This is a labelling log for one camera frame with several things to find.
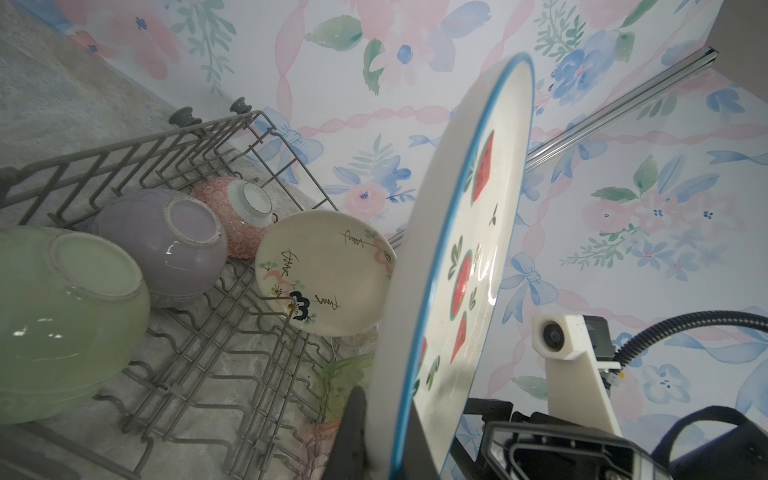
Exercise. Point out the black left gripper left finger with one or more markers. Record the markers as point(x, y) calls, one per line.
point(347, 459)

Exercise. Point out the watermelon plate blue rim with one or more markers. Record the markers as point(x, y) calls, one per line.
point(448, 270)

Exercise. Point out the green ceramic bowl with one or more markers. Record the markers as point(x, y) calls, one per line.
point(74, 308)

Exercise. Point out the pink patterned bowl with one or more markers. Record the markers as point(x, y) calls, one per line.
point(244, 209)

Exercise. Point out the pink glass tumbler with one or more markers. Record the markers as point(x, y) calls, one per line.
point(317, 444)

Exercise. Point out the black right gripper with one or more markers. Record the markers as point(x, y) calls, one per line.
point(516, 446)

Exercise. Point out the cream flamingo plate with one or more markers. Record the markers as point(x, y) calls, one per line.
point(328, 271)

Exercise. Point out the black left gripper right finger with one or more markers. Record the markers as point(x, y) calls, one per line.
point(420, 465)

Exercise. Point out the green glass tumbler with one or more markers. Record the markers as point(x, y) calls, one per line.
point(339, 378)

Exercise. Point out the lilac ceramic bowl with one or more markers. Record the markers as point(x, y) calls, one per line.
point(178, 242)

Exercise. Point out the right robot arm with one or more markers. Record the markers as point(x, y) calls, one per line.
point(740, 453)

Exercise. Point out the aluminium right corner post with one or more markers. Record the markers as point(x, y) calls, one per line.
point(618, 111)

